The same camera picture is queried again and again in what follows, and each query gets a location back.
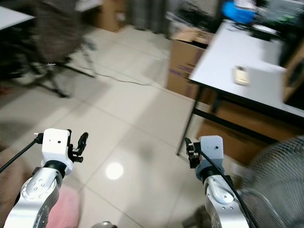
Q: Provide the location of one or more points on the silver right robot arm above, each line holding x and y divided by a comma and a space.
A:
221, 202

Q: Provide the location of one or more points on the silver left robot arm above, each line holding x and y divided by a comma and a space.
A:
35, 194

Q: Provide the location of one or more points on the brown fabric sofa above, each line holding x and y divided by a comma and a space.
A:
10, 190

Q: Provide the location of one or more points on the plain large cardboard box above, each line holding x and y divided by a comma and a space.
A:
242, 137

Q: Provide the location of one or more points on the cardboard box with purple print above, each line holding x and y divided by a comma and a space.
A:
185, 57

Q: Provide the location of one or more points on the grey table with black legs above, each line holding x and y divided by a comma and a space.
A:
237, 52

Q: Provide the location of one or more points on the dark office chair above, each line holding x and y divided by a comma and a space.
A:
57, 33

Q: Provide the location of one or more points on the small brown cardboard box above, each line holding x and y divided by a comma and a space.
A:
109, 14

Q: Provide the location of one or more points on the grey curtain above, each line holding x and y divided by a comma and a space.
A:
147, 14

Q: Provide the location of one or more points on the white table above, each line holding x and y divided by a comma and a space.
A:
12, 18

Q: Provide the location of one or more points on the blue bag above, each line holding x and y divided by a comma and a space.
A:
240, 12

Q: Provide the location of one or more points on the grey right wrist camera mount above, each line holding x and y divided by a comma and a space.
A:
213, 152

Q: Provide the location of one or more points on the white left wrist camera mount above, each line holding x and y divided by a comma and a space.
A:
54, 145

